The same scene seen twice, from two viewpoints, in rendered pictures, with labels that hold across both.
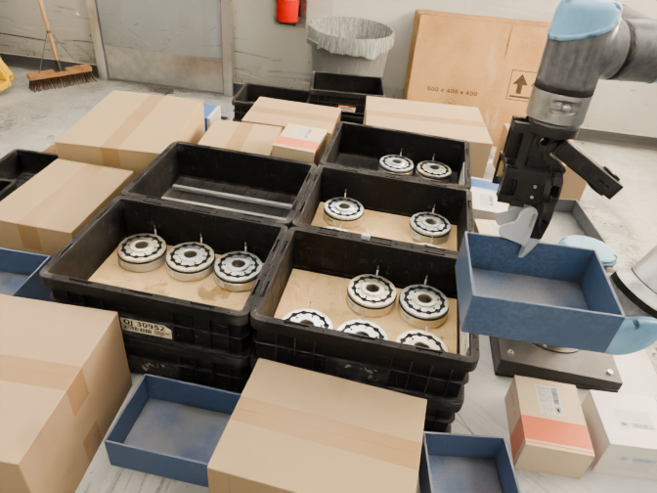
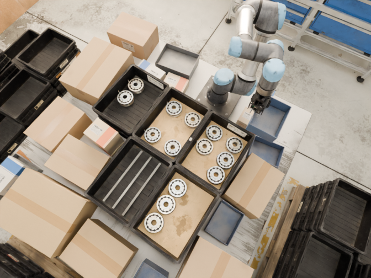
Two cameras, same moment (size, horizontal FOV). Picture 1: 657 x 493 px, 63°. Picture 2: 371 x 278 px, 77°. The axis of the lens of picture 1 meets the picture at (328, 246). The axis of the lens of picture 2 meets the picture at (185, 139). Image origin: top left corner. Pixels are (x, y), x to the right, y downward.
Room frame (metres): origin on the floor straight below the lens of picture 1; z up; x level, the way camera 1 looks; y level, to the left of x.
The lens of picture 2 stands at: (0.79, 0.36, 2.17)
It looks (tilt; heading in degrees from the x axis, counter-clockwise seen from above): 69 degrees down; 292
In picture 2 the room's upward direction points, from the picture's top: 4 degrees clockwise
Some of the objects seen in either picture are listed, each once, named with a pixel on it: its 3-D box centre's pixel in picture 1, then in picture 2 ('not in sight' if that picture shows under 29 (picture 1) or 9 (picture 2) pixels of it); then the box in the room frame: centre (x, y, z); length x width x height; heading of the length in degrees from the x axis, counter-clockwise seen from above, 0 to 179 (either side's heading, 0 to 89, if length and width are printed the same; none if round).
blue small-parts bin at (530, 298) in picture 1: (531, 289); (268, 118); (0.62, -0.30, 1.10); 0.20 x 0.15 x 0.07; 86
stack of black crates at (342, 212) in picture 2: not in sight; (330, 215); (-0.19, -0.19, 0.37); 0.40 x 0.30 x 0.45; 86
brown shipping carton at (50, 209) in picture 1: (69, 218); (101, 252); (1.11, 0.67, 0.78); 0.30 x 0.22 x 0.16; 173
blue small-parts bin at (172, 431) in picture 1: (180, 428); (223, 222); (0.57, 0.23, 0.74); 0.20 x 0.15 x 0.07; 83
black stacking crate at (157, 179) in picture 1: (226, 200); (131, 180); (1.14, 0.27, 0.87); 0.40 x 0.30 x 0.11; 82
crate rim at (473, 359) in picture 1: (371, 290); (216, 149); (0.79, -0.09, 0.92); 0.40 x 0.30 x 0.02; 82
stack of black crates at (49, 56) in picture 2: not in sight; (59, 66); (2.41, -0.39, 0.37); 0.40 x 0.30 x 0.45; 86
